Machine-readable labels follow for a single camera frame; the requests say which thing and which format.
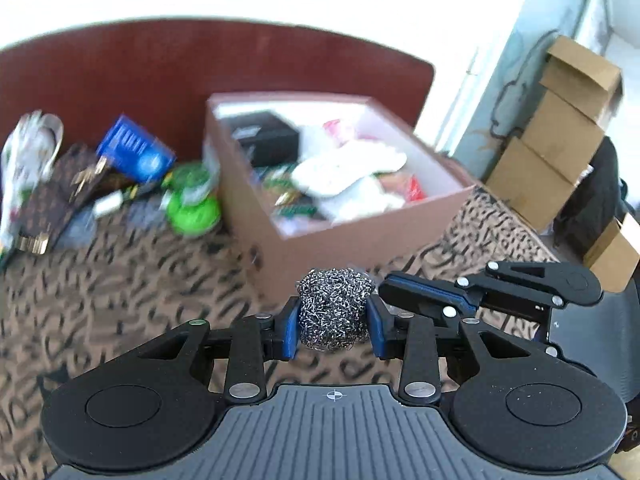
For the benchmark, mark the green plastic bottle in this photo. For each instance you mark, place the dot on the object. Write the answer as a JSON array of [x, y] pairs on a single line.
[[192, 205]]

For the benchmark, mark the black box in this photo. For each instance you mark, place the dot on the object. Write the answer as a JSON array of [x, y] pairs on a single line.
[[265, 137]]

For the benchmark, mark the plain cardboard carton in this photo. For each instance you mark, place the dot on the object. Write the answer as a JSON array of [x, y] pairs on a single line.
[[562, 132], [615, 255], [580, 75], [532, 180]]

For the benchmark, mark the brown wooden headboard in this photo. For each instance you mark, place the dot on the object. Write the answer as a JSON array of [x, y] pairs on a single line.
[[150, 70]]

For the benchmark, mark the brown patterned phone case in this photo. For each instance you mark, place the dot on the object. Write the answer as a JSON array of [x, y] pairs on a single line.
[[80, 170]]

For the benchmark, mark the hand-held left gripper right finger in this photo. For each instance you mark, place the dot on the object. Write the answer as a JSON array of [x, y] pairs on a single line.
[[376, 327]]

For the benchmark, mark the letter printed blanket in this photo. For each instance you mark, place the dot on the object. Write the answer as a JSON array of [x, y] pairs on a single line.
[[125, 285]]

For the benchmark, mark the small white plastic case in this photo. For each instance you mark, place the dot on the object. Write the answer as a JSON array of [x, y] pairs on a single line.
[[107, 204]]

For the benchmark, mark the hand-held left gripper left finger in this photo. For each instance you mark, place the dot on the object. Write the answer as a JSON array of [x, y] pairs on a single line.
[[291, 330]]

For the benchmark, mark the steel wool scrubber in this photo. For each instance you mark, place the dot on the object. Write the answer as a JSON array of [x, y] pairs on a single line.
[[332, 307]]

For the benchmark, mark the blue medicine box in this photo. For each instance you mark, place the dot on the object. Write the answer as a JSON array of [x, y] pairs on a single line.
[[135, 150]]

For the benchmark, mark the black bag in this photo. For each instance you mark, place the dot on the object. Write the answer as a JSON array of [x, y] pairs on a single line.
[[592, 195]]

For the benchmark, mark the brown cardboard box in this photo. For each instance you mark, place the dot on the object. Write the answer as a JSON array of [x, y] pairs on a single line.
[[310, 255]]

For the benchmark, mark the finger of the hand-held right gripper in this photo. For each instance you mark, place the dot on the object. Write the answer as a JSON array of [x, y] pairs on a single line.
[[425, 292]]

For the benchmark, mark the red packet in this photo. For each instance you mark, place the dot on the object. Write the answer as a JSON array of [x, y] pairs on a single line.
[[340, 130]]

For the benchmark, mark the clear plastic piece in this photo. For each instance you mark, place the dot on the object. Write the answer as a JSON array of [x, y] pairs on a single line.
[[77, 230]]

